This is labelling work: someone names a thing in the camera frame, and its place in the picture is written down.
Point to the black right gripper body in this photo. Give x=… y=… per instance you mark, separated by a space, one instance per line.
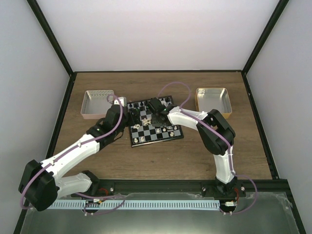
x=156 y=123

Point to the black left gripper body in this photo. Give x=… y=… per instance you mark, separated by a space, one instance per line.
x=136 y=121

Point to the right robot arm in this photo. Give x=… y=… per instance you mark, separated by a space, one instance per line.
x=215 y=132

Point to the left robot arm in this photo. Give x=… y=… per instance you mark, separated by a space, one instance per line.
x=44 y=182

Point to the row of black chess pieces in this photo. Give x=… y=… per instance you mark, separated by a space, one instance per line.
x=141 y=104

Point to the pile of white chess pieces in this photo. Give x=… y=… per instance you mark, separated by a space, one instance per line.
x=146 y=121

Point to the black and silver chessboard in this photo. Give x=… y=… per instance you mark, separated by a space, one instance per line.
x=149 y=132

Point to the pink metal tin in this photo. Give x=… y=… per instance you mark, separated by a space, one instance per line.
x=95 y=104

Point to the yellow metal tin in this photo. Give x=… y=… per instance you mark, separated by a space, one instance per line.
x=207 y=99

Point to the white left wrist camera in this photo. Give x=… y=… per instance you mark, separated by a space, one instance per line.
x=121 y=100

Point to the light blue slotted cable duct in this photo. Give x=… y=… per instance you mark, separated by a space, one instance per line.
x=206 y=205

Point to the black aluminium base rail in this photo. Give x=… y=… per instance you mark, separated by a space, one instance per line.
x=207 y=188

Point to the black frame post left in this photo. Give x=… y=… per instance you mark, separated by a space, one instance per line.
x=35 y=7

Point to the black frame post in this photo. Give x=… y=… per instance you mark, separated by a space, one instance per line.
x=35 y=7
x=276 y=14

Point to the black frame post right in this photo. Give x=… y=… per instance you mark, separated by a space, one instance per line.
x=276 y=14

